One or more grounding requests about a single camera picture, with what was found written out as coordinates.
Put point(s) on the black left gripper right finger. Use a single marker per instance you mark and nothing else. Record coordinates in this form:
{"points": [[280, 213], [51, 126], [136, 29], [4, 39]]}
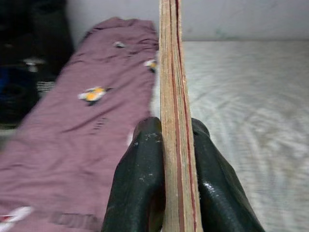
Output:
{"points": [[222, 193]]}

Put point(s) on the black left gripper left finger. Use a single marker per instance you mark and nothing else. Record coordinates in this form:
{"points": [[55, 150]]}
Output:
{"points": [[135, 188]]}

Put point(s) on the yellow blue book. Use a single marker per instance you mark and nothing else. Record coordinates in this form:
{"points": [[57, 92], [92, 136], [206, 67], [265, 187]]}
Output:
{"points": [[176, 96]]}

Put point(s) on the purple printed blanket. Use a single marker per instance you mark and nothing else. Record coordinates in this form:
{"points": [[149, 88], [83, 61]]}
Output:
{"points": [[72, 133]]}

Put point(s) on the white patterned mattress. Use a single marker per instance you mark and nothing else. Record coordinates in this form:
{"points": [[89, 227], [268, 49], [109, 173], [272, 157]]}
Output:
{"points": [[253, 108]]}

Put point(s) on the dark bulky object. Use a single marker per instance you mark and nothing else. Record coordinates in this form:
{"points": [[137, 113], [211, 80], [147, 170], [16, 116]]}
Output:
{"points": [[48, 36]]}

